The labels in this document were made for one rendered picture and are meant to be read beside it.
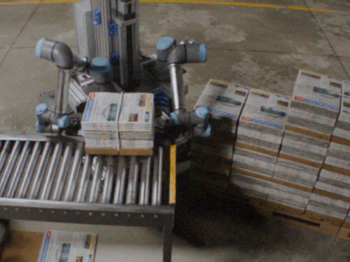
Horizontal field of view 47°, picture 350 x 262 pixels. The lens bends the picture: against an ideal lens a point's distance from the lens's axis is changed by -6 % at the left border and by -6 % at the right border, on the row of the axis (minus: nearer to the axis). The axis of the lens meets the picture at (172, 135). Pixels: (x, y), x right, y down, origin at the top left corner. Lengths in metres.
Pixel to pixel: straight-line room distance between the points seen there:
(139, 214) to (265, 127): 0.97
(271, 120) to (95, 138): 1.07
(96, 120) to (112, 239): 1.03
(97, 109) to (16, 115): 1.93
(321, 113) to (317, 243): 1.06
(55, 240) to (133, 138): 1.09
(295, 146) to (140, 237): 1.22
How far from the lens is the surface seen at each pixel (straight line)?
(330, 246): 3.15
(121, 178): 2.24
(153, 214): 2.10
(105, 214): 2.13
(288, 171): 2.79
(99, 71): 2.69
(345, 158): 2.68
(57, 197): 2.21
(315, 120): 2.52
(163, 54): 2.92
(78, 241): 2.99
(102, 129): 2.25
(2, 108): 4.29
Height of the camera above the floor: 2.43
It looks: 41 degrees down
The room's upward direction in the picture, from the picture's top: 2 degrees clockwise
